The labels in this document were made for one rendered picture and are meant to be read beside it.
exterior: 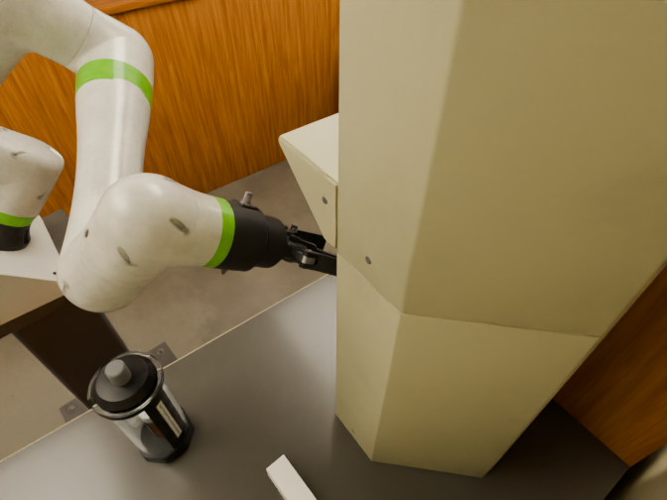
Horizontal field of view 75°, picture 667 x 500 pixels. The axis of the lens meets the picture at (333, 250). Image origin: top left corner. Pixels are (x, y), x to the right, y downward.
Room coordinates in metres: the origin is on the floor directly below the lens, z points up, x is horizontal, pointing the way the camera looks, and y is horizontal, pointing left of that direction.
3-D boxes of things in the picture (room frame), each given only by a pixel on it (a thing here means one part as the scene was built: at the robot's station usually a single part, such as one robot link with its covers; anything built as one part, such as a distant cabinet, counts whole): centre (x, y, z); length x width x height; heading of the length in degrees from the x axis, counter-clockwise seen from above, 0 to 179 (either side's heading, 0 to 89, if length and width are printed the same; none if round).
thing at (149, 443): (0.30, 0.32, 1.06); 0.11 x 0.11 x 0.21
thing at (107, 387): (0.30, 0.32, 1.18); 0.09 x 0.09 x 0.07
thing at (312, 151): (0.49, -0.10, 1.46); 0.32 x 0.11 x 0.10; 127
